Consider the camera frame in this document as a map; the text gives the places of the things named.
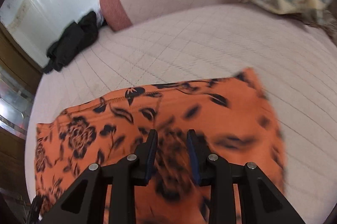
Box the wooden stained glass door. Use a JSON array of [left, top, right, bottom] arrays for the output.
[[1, 25, 41, 223]]

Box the black garment pile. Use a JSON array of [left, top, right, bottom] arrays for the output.
[[43, 10, 107, 74]]

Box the orange black floral blouse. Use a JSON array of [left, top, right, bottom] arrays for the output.
[[35, 68, 285, 223]]

